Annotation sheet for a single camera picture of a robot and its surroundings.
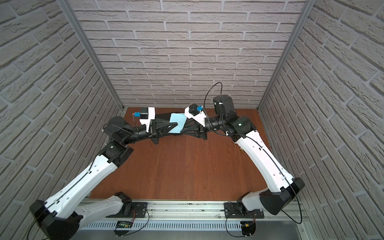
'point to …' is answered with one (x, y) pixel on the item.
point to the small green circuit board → (124, 224)
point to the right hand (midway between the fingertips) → (185, 127)
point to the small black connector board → (248, 227)
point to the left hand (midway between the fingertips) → (173, 118)
